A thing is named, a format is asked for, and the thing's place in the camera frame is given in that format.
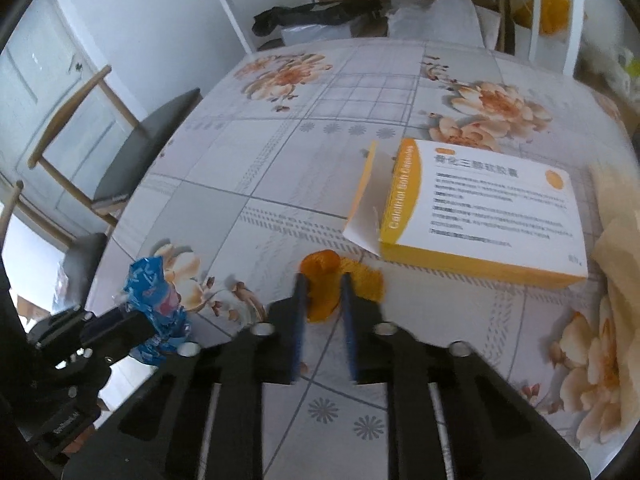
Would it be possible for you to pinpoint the grey seat wooden chair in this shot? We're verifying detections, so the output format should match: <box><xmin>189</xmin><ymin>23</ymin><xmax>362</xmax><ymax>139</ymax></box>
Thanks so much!
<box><xmin>0</xmin><ymin>180</ymin><xmax>108</xmax><ymax>311</ymax></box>
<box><xmin>27</xmin><ymin>65</ymin><xmax>202</xmax><ymax>221</ymax></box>

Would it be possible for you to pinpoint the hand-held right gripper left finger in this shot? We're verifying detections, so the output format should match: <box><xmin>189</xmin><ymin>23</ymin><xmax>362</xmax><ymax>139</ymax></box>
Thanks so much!
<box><xmin>62</xmin><ymin>272</ymin><xmax>310</xmax><ymax>480</ymax></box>

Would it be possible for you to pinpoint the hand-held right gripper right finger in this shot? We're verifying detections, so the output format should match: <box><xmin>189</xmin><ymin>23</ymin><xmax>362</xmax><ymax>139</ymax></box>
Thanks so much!
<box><xmin>340</xmin><ymin>272</ymin><xmax>592</xmax><ymax>480</ymax></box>

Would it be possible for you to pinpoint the white panelled door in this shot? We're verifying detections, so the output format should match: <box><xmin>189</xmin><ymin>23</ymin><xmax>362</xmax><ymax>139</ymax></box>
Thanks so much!
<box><xmin>0</xmin><ymin>0</ymin><xmax>146</xmax><ymax>251</ymax></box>

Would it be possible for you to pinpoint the cream cloth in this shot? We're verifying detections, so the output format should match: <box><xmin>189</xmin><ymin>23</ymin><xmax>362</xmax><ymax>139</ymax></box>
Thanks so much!
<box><xmin>589</xmin><ymin>160</ymin><xmax>640</xmax><ymax>311</ymax></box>

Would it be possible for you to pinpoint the blue and white wrapper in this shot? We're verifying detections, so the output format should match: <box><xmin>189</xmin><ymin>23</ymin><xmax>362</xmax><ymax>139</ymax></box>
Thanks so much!
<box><xmin>122</xmin><ymin>256</ymin><xmax>192</xmax><ymax>366</ymax></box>

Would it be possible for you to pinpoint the white and yellow carton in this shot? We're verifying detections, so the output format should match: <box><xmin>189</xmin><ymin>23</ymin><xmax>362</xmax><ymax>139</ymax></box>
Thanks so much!
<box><xmin>342</xmin><ymin>137</ymin><xmax>590</xmax><ymax>290</ymax></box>

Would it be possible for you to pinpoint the white plastic bag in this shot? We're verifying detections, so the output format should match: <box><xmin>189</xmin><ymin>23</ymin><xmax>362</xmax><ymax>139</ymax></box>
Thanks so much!
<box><xmin>387</xmin><ymin>0</ymin><xmax>501</xmax><ymax>51</ymax></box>

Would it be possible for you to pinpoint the yellow plastic bag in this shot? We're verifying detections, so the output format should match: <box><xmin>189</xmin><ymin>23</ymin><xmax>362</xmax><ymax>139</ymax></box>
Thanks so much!
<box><xmin>515</xmin><ymin>0</ymin><xmax>571</xmax><ymax>36</ymax></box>

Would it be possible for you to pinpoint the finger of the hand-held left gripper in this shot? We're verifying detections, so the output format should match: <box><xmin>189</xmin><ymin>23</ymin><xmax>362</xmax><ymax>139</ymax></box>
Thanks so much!
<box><xmin>82</xmin><ymin>305</ymin><xmax>156</xmax><ymax>363</ymax></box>

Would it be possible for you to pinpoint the black cloth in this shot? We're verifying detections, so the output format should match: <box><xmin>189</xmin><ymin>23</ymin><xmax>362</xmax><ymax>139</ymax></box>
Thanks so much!
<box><xmin>252</xmin><ymin>0</ymin><xmax>391</xmax><ymax>38</ymax></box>

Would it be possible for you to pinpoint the green and white bag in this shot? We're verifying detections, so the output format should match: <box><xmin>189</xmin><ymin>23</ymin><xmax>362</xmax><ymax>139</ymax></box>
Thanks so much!
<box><xmin>606</xmin><ymin>45</ymin><xmax>640</xmax><ymax>97</ymax></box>

